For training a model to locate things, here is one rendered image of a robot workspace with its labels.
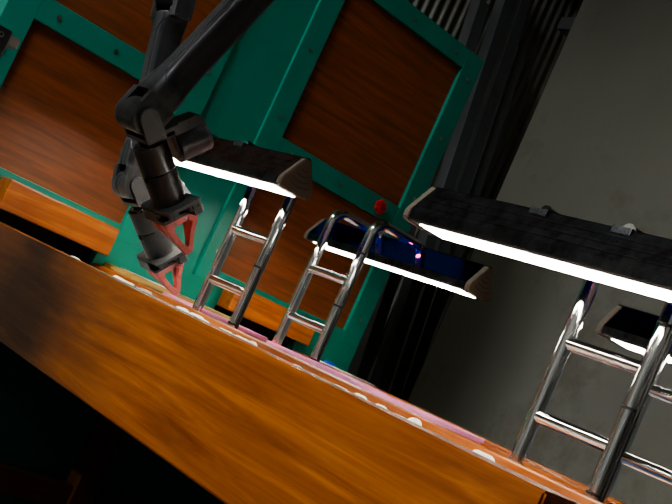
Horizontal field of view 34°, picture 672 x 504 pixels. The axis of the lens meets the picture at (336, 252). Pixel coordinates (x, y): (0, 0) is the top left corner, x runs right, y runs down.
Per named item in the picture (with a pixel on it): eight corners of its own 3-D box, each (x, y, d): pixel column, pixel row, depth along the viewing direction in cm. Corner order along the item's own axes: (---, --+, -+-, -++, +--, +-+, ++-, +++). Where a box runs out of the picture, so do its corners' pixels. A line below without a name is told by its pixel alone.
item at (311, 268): (298, 400, 242) (381, 215, 246) (249, 374, 258) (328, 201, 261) (357, 424, 254) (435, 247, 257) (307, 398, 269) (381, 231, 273)
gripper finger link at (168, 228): (191, 239, 193) (174, 190, 189) (212, 247, 187) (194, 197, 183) (158, 256, 189) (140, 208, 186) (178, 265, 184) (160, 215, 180)
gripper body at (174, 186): (175, 197, 189) (160, 158, 186) (204, 207, 181) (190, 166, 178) (142, 214, 186) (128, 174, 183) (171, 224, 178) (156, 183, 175)
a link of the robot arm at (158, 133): (114, 104, 178) (137, 113, 172) (174, 78, 183) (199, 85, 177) (137, 170, 184) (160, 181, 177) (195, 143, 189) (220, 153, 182)
